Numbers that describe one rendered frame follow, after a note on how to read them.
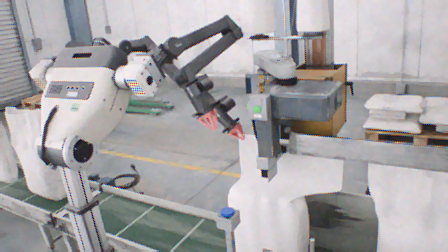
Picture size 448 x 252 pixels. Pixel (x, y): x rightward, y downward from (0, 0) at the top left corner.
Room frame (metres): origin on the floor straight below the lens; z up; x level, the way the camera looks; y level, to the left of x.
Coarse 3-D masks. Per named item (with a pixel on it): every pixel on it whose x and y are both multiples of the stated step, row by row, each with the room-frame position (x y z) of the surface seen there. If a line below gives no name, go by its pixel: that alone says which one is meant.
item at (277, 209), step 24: (240, 144) 1.57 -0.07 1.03; (288, 144) 1.44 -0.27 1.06; (288, 168) 1.44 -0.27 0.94; (312, 168) 1.38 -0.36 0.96; (336, 168) 1.32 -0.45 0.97; (240, 192) 1.49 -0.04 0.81; (264, 192) 1.44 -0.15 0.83; (288, 192) 1.40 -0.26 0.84; (312, 192) 1.36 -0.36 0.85; (240, 216) 1.48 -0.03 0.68; (264, 216) 1.40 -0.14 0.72; (288, 216) 1.35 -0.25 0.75; (240, 240) 1.48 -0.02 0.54; (264, 240) 1.41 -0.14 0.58; (288, 240) 1.35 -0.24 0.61
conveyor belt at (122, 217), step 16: (112, 208) 2.18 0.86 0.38; (128, 208) 2.16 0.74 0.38; (144, 208) 2.15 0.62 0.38; (160, 208) 2.13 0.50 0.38; (112, 224) 1.98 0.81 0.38; (128, 224) 1.96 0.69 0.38; (144, 224) 1.95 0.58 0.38; (160, 224) 1.93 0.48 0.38; (176, 224) 1.91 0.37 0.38; (192, 224) 1.90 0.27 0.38; (208, 224) 1.88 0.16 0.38; (144, 240) 1.77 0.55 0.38; (160, 240) 1.76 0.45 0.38; (176, 240) 1.75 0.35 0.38; (192, 240) 1.73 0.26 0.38; (208, 240) 1.72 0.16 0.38; (224, 240) 1.70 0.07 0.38
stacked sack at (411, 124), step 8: (368, 120) 3.82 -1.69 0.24; (376, 120) 3.76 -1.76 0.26; (384, 120) 3.73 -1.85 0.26; (392, 120) 3.69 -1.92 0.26; (400, 120) 3.66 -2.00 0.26; (408, 120) 3.62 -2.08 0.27; (416, 120) 3.60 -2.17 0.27; (376, 128) 3.71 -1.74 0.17; (384, 128) 3.66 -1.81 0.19; (392, 128) 3.61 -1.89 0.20; (400, 128) 3.56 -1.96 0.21; (408, 128) 3.52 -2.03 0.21; (416, 128) 3.48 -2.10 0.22
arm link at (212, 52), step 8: (232, 32) 1.64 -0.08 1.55; (240, 32) 1.66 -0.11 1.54; (224, 40) 1.61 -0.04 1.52; (232, 40) 1.64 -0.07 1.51; (208, 48) 1.54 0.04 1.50; (216, 48) 1.56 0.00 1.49; (224, 48) 1.59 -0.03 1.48; (200, 56) 1.48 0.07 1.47; (208, 56) 1.51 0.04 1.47; (216, 56) 1.54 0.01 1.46; (192, 64) 1.43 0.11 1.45; (200, 64) 1.46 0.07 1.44; (176, 72) 1.42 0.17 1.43; (184, 72) 1.38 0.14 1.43; (176, 80) 1.41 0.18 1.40; (184, 80) 1.39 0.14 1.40
